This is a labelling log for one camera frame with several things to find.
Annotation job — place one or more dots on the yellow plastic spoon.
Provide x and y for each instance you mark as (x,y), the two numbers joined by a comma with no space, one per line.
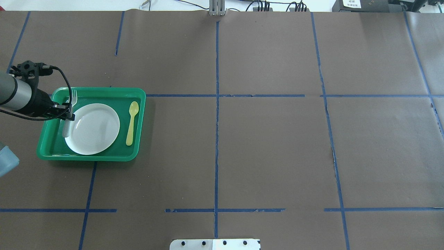
(133,111)

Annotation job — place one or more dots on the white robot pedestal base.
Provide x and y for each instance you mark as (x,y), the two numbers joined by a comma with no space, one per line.
(215,244)

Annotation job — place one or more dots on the translucent white plastic fork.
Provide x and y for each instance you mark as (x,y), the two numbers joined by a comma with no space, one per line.
(73,99)

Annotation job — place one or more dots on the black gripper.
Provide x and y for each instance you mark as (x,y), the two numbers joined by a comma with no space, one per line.
(39,102)

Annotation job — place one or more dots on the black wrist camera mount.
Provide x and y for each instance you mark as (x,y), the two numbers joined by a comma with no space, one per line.
(29,71)

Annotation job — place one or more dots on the grey aluminium frame post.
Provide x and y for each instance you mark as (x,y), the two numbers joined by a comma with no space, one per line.
(217,8)

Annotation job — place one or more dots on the white round plate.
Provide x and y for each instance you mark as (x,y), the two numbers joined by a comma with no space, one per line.
(94,129)

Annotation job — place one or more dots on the black computer box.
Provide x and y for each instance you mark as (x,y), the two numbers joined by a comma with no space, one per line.
(366,6)

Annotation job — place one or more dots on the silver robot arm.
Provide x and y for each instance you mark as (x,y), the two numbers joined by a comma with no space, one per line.
(24,100)

